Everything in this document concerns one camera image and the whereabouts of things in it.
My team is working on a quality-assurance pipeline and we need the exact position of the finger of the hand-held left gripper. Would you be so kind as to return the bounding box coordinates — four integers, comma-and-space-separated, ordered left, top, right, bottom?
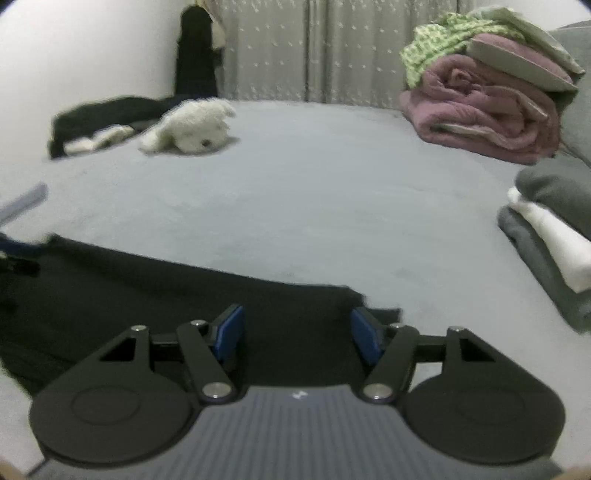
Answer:
0, 231, 41, 278

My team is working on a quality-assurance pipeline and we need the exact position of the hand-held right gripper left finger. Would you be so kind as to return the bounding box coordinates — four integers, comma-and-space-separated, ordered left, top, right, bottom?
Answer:
99, 303, 246, 402

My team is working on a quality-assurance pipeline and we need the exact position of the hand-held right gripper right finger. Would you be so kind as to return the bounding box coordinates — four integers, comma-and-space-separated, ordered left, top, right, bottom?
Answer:
349, 307, 502, 404

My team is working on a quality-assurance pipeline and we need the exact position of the black sweater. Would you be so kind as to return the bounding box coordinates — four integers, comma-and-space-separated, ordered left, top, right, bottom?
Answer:
0, 234, 403, 398

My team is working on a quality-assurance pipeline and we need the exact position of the black clothes pile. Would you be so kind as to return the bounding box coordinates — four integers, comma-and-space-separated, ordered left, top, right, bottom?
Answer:
47, 95, 188, 161

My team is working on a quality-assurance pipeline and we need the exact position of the blue tablet case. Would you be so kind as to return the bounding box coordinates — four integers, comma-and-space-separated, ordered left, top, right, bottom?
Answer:
0, 182, 50, 228

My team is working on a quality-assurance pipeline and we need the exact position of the cream folded cloth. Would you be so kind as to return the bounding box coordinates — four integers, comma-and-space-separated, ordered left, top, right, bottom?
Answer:
62, 124, 136, 156

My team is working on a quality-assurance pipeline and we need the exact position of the light grey folded garment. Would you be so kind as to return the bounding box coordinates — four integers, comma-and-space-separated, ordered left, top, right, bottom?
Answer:
497, 205, 591, 334

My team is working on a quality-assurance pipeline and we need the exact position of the white folded garment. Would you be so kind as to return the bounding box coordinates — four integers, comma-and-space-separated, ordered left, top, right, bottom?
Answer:
505, 186, 591, 295

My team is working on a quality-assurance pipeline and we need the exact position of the white plush dog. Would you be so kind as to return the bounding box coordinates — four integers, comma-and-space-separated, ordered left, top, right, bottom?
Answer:
139, 98, 238, 156

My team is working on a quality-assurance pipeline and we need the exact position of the dark grey folded garment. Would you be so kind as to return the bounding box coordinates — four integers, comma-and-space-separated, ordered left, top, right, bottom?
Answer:
514, 156, 591, 237

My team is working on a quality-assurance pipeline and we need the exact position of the pink quilt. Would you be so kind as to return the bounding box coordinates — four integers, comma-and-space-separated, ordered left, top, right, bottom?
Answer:
398, 54, 563, 166

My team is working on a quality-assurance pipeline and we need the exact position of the black hanging garment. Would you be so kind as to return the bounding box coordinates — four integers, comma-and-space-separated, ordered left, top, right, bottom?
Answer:
174, 6, 221, 100

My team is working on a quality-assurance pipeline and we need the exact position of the grey patterned curtain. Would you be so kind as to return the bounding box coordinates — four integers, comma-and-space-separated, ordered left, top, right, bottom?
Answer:
205, 0, 467, 110

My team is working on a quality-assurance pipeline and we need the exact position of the green patterned cloth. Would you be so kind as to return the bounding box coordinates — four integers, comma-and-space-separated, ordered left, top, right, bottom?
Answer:
399, 11, 525, 89

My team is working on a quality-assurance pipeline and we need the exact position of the pink white cushion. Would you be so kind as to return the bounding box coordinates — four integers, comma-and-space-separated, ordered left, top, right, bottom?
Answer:
465, 32, 581, 94

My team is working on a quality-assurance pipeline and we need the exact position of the pale green cloth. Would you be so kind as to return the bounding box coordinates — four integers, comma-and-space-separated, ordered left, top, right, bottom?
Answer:
478, 6, 586, 75

